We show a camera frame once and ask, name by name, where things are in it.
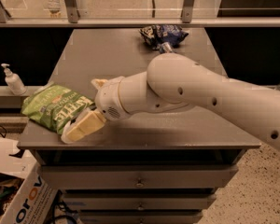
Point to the grey drawer cabinet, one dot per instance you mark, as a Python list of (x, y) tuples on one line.
[(182, 158)]

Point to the middle drawer knob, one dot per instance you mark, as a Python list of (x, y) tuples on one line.
[(140, 207)]

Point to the top drawer knob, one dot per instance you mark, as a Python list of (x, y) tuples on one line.
[(139, 183)]

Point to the green jalapeno chip bag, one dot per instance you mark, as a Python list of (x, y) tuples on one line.
[(53, 106)]

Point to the grey metal railing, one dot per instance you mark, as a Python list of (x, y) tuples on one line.
[(139, 13)]

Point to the blue chip bag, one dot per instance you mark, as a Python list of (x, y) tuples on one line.
[(155, 35)]

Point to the redbull can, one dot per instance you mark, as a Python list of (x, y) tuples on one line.
[(166, 48)]

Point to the white cardboard box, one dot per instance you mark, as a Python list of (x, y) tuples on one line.
[(25, 197)]

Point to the white pump bottle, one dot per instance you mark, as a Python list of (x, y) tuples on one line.
[(13, 81)]

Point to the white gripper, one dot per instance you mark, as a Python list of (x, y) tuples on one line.
[(108, 99)]

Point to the drawer knob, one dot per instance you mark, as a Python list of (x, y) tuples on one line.
[(140, 207), (139, 183)]

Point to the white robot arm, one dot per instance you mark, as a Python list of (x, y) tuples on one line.
[(173, 82)]

